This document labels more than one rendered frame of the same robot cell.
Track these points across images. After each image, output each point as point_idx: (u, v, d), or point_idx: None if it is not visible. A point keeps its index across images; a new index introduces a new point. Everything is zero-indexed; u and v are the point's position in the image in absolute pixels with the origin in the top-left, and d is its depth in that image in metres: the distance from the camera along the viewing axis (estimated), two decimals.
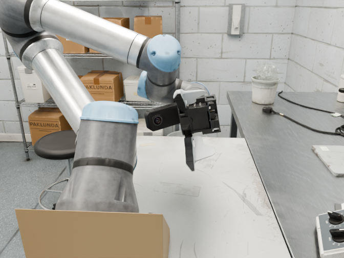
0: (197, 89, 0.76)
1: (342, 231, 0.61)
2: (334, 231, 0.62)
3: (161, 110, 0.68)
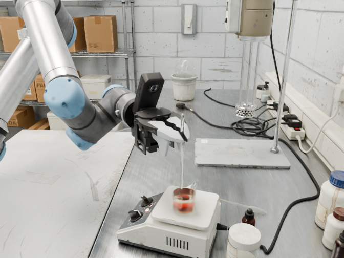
0: None
1: (134, 212, 0.66)
2: (130, 212, 0.67)
3: (160, 91, 0.65)
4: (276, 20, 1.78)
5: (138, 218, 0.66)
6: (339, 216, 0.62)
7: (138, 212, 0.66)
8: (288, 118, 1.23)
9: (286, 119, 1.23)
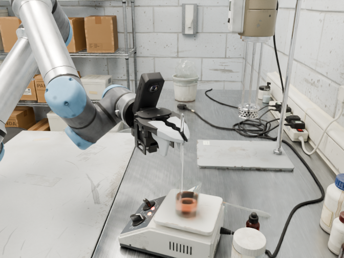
0: None
1: (136, 215, 0.65)
2: (132, 216, 0.66)
3: (160, 91, 0.65)
4: (277, 20, 1.77)
5: (141, 222, 0.65)
6: None
7: (140, 216, 0.65)
8: (292, 119, 1.22)
9: (289, 120, 1.22)
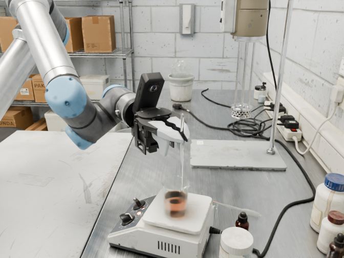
0: None
1: (126, 215, 0.65)
2: (121, 215, 0.66)
3: (160, 91, 0.65)
4: (274, 20, 1.77)
5: (130, 221, 0.65)
6: (334, 220, 0.61)
7: (129, 215, 0.65)
8: (285, 119, 1.22)
9: (283, 120, 1.22)
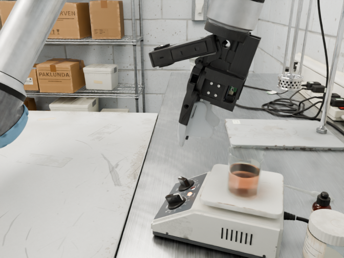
0: (238, 12, 0.43)
1: (175, 195, 0.51)
2: (168, 197, 0.52)
3: (170, 63, 0.50)
4: None
5: (180, 204, 0.50)
6: None
7: (179, 196, 0.50)
8: None
9: None
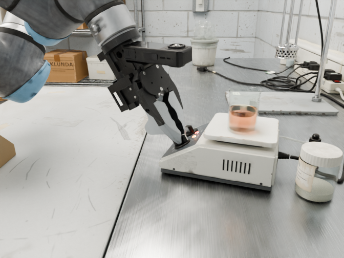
0: None
1: None
2: None
3: None
4: None
5: (186, 143, 0.56)
6: None
7: (185, 136, 0.56)
8: (325, 72, 1.13)
9: None
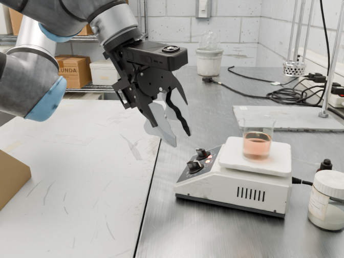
0: None
1: (194, 162, 0.57)
2: (189, 163, 0.58)
3: None
4: None
5: (198, 170, 0.57)
6: None
7: (198, 163, 0.57)
8: (331, 86, 1.14)
9: None
